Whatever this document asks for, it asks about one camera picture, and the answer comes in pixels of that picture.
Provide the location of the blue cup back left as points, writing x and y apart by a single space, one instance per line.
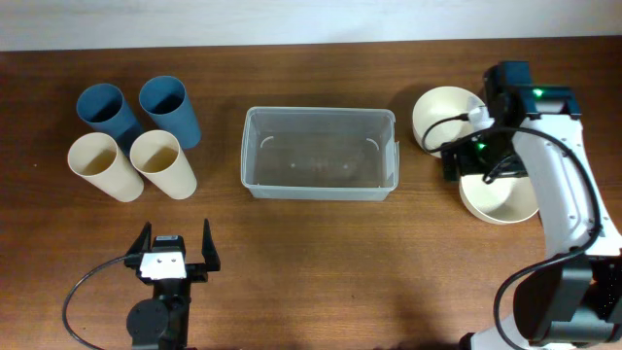
104 108

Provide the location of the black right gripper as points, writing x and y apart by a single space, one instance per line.
468 164

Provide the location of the blue cup back right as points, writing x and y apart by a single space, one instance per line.
166 100

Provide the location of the cream bowl front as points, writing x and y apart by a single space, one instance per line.
505 201

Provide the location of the cream cup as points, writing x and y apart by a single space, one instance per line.
97 158
158 155

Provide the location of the cream cup front left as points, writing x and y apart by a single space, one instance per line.
97 158

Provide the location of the left arm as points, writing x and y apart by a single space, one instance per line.
162 321

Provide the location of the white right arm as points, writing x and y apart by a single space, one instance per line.
572 299

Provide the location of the cream cup front right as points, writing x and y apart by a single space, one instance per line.
158 155

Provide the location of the cream bowl back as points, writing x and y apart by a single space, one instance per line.
438 104

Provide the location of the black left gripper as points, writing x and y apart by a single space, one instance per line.
198 271

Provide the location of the cream bowl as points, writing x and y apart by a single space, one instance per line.
438 104
505 201

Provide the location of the clear plastic container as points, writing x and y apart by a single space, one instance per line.
319 153

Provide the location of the blue cup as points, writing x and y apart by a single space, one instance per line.
104 108
166 100

